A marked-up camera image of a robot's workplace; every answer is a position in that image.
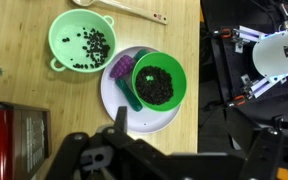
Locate mint green bowl with handles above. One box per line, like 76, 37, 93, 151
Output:
48, 8, 117, 73

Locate lavender round plate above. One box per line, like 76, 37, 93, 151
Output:
99, 45, 183, 135

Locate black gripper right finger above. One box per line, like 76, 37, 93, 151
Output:
225, 106, 288, 180

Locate bright green bowl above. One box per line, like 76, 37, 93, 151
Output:
131, 51, 188, 113

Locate red black microwave body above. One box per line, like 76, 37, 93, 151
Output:
0, 101, 52, 180

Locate long teal toy vegetable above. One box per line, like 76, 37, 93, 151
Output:
114, 77, 144, 113

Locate scattered coffee beans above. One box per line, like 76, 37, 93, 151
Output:
61, 27, 112, 70

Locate purple toy grapes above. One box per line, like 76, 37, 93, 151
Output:
109, 54, 137, 80

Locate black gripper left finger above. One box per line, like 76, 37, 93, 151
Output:
45, 105, 198, 180

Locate wooden spoon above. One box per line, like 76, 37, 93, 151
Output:
71, 0, 169, 26

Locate short teal toy vegetable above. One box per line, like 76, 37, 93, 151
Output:
132, 48, 150, 63

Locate aluminium extrusion bar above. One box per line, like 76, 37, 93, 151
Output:
240, 74, 287, 100
231, 25, 269, 55

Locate heap of coffee beans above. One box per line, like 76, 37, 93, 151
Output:
135, 65, 175, 106

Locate orange black clamp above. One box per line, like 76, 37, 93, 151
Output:
201, 27, 234, 40
199, 94, 249, 111

